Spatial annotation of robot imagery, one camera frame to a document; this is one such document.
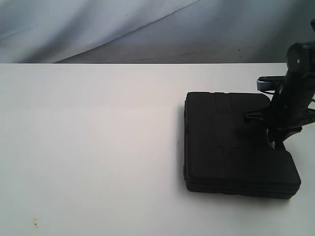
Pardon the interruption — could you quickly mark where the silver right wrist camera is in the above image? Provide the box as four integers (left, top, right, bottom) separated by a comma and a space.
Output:
256, 76, 285, 92

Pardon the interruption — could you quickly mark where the black plastic tool case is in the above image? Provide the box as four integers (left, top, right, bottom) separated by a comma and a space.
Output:
184, 92, 301, 199

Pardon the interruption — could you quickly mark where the grey backdrop cloth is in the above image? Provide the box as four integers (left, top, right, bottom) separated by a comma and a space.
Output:
0, 0, 315, 63

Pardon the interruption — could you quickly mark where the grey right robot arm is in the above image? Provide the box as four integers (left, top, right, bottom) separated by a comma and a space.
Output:
245, 41, 315, 149

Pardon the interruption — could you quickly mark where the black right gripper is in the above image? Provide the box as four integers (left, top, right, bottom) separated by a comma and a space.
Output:
245, 73, 315, 149

